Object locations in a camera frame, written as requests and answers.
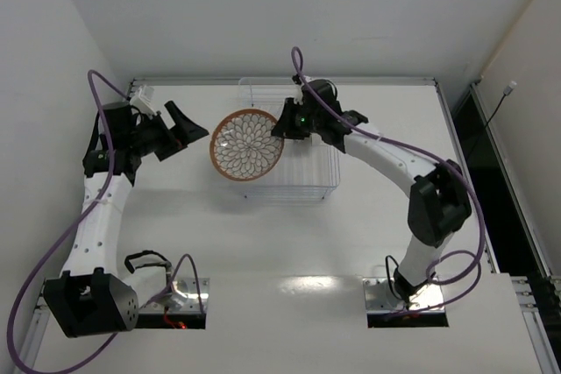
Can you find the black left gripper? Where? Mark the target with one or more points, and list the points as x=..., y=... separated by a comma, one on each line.
x=167, y=143

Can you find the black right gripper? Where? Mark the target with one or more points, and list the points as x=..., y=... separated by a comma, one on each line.
x=288, y=120

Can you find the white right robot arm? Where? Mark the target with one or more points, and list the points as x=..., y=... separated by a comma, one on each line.
x=438, y=204

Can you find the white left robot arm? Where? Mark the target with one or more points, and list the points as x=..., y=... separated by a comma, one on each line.
x=109, y=176

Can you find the white wire dish rack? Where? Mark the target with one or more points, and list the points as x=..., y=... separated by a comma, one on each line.
x=308, y=170

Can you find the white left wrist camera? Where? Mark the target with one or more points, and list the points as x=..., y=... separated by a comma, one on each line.
x=142, y=99

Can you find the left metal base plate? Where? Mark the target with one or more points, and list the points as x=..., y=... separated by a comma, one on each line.
x=193, y=291

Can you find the metal base plate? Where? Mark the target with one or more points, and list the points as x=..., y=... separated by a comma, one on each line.
x=428, y=299
x=193, y=291

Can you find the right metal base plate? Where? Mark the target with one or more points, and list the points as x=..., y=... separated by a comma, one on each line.
x=428, y=299

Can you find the black wall cable white plug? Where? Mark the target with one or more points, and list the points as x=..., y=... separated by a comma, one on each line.
x=507, y=91

